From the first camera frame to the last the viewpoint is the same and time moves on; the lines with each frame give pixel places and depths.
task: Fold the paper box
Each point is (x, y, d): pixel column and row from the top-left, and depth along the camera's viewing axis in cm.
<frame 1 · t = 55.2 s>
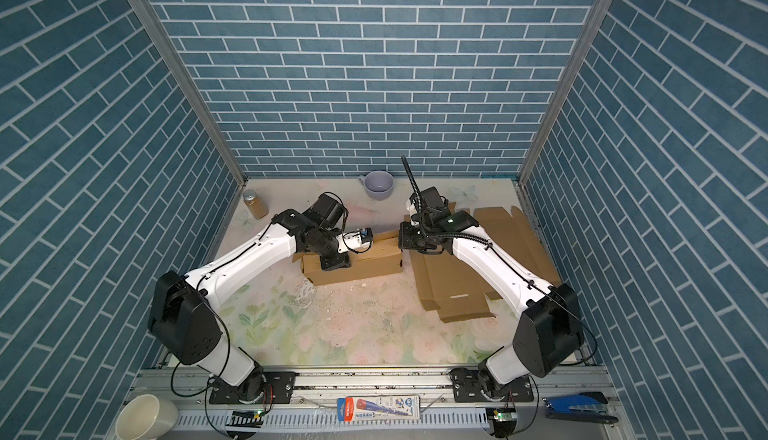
left hand: (347, 255, 84), fingers open
right hand: (395, 236, 82), fingers closed
brown cardboard box being folded: (383, 258, 84), point 15 cm above the table
flat brown cardboard box blank: (451, 289, 93), on the table
glass spice jar silver lid: (255, 204, 107), point 7 cm above the table
lavender ceramic mug: (379, 185, 117), point 4 cm above the table

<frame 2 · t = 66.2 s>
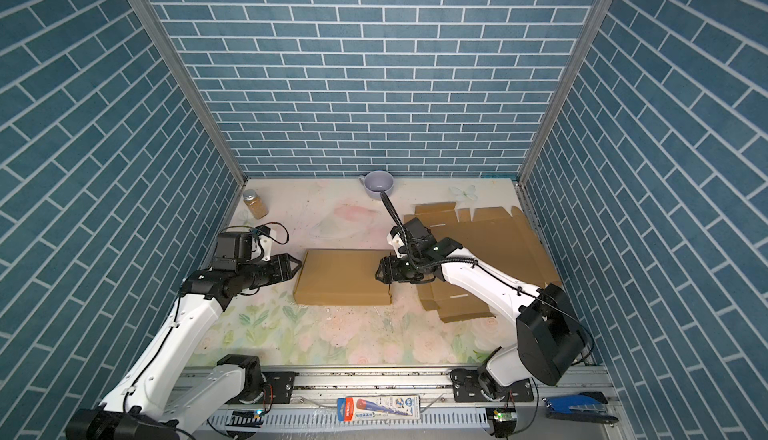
left hand: (294, 264, 79), fingers open
right hand: (380, 273, 81), fingers open
brown cardboard box being folded: (336, 279, 93), point 2 cm above the table
the other named things where they were.

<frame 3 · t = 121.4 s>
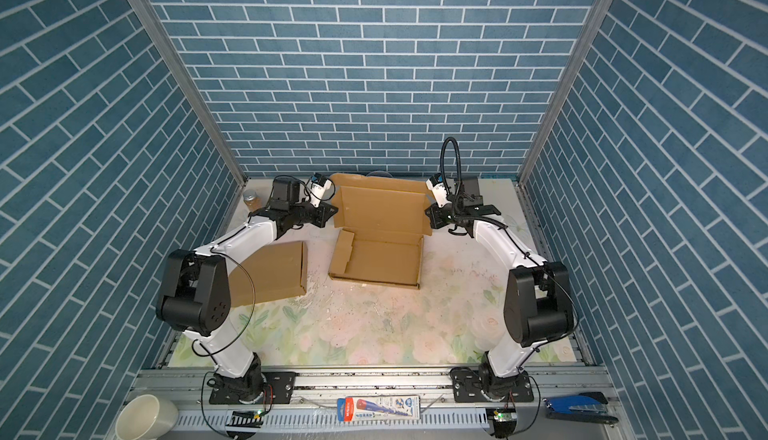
left hand: (336, 208, 92), fingers closed
right hand: (425, 207, 90), fingers closed
brown cardboard box being folded: (263, 281, 89), point 6 cm above the table
flat brown cardboard box blank: (381, 224, 95), point 12 cm above the table
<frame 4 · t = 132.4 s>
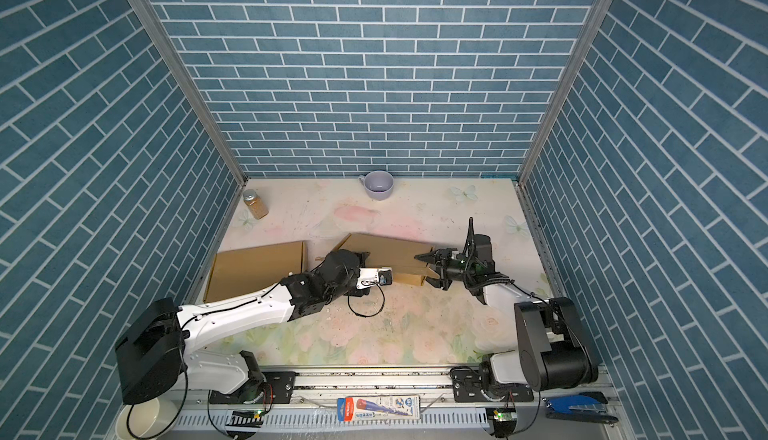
left hand: (367, 261, 83), fingers open
right hand: (413, 260, 82), fingers open
flat brown cardboard box blank: (399, 256, 83), point 16 cm above the table
